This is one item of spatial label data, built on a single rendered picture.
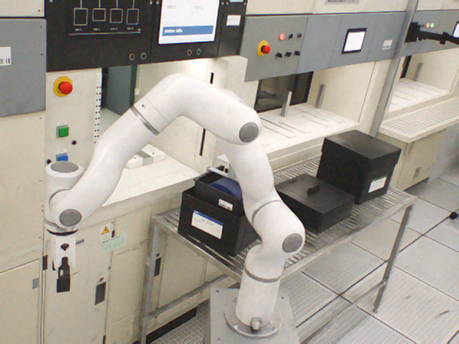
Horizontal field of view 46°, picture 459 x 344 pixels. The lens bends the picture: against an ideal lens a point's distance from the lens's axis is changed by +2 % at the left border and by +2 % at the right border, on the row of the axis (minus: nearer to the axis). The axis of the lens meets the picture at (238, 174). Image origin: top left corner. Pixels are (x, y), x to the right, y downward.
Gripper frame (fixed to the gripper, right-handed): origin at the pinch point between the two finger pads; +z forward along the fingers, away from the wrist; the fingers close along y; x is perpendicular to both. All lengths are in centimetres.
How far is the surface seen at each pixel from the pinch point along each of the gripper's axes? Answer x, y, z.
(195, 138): -67, 87, -1
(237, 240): -67, 33, 17
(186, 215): -53, 51, 17
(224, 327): -49, -2, 25
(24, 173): 5.6, 45.6, -7.0
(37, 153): 1.5, 47.5, -13.3
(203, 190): -58, 50, 6
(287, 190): -105, 64, 15
